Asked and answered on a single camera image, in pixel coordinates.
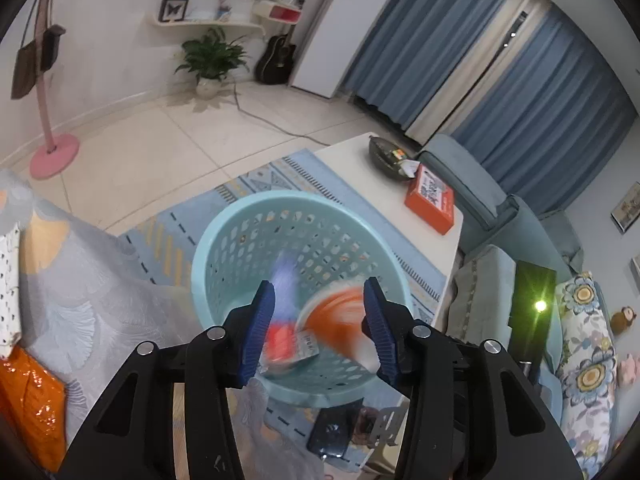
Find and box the white dotted cloth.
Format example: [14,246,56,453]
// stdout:
[0,220,23,361]

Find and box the pink coat rack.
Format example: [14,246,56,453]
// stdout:
[29,0,81,179]

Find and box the orange plastic bag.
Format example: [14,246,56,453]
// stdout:
[0,345,68,473]

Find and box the orange paper cup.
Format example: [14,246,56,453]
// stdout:
[299,285,381,361]

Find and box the pink plush toy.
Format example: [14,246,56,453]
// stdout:
[617,354,640,391]

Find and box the white coffee table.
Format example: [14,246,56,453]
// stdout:
[312,132,465,331]

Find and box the red and white wrapper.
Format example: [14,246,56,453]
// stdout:
[261,252,322,371]

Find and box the grey-green sofa cushion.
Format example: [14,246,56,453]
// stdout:
[445,245,518,336]

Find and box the pink and white box shelf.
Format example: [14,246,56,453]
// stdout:
[252,0,301,23]

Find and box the dark bowl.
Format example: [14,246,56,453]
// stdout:
[369,136,418,182]

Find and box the grey floor cable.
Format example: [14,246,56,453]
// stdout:
[232,80,346,148]

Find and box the blue patterned rug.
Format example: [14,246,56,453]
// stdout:
[117,150,448,471]

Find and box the blue curtain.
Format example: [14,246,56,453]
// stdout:
[345,0,521,131]
[450,10,640,211]

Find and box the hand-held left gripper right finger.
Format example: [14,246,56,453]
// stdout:
[362,276,583,480]

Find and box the fan-pattern grey tablecloth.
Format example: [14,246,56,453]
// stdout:
[0,167,326,480]

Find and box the brown tote bag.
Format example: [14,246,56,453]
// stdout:
[11,0,43,101]

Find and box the brown monkey toy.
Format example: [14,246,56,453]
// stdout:
[610,307,638,336]

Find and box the blue sofa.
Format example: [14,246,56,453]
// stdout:
[417,132,586,271]

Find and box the potted green plant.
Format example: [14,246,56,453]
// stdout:
[175,27,251,98]

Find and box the framed butterfly picture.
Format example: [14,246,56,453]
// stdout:
[159,0,190,23]

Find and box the light blue plastic basket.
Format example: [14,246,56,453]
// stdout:
[191,191,415,408]

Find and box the orange box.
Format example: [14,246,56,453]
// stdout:
[405,164,456,235]

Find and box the beige sheer curtain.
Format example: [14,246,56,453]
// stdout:
[405,5,556,146]

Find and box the black acoustic guitar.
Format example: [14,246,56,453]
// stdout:
[255,0,307,86]

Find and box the black glossy panel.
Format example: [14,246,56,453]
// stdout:
[507,260,558,361]

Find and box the white wavy wall shelf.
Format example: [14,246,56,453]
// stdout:
[146,14,266,31]

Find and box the black shoulder bag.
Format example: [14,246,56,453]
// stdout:
[40,25,67,72]

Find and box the floral pillow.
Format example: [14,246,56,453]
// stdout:
[552,272,631,476]

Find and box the white standing air conditioner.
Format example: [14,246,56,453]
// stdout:
[291,0,408,98]

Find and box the black phone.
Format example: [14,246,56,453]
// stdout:
[306,402,361,461]

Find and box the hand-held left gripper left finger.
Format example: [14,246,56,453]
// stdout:
[57,280,277,480]

